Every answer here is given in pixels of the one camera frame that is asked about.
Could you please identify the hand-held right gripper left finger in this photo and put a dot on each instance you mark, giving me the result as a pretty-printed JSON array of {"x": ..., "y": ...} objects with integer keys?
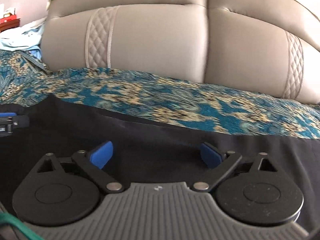
[{"x": 101, "y": 153}]

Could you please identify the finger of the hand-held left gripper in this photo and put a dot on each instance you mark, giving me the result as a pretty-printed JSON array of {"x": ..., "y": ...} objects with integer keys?
[{"x": 7, "y": 123}]

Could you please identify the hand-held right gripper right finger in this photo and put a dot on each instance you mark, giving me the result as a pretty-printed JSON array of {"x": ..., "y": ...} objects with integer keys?
[{"x": 211, "y": 155}]

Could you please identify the black pants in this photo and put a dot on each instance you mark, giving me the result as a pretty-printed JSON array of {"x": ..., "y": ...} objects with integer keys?
[{"x": 155, "y": 150}]

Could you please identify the teal paisley blanket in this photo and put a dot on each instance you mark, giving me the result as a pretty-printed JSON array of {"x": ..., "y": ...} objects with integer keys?
[{"x": 175, "y": 97}]

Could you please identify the light blue cloth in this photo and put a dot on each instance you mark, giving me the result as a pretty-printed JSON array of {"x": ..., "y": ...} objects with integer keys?
[{"x": 20, "y": 40}]

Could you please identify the wooden cabinet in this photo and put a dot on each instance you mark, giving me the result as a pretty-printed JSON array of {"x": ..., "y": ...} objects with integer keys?
[{"x": 8, "y": 27}]

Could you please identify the beige leather headboard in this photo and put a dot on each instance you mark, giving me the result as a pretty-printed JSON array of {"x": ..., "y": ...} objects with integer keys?
[{"x": 160, "y": 35}]

